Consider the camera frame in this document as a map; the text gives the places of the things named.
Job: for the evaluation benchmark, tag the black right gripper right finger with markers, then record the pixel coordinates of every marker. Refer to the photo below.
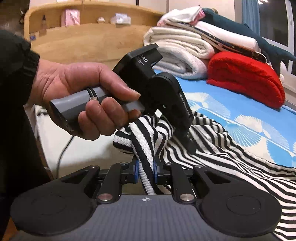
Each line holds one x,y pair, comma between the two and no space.
183,183

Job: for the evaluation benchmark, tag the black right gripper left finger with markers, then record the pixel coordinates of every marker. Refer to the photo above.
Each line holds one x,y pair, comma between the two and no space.
109,182

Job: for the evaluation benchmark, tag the black white striped garment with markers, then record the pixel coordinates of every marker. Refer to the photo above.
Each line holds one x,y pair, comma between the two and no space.
150,136

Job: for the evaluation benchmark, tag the black sleeved left forearm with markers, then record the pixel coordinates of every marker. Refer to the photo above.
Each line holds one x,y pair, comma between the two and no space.
21,165

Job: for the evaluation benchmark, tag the person's left hand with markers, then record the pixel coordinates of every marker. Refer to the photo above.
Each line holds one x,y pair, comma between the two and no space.
55,80

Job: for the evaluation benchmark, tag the white folded fleece blanket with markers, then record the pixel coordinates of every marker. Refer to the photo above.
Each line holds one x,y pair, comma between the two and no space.
185,54

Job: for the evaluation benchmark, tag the wooden headboard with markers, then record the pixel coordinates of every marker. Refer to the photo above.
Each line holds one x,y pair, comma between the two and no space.
95,39

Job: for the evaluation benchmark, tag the white folded sheet stack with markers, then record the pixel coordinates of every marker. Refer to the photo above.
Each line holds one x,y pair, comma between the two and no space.
224,40

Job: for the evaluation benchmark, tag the white tissue pack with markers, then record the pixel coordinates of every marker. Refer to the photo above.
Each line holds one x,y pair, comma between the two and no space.
120,19

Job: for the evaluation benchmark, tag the red folded blanket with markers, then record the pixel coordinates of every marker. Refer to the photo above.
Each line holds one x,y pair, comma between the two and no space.
246,76

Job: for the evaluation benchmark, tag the blue white patterned bedsheet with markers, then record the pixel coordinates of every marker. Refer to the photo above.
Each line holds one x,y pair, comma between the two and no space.
265,132

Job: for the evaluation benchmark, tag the pink box on headboard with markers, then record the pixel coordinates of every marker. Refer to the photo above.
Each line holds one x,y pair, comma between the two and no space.
70,17

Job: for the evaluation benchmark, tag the blue curtain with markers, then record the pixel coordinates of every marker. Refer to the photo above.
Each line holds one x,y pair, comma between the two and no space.
250,15

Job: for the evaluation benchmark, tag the dark teal shark plush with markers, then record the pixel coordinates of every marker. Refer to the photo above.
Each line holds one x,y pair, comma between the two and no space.
275,54

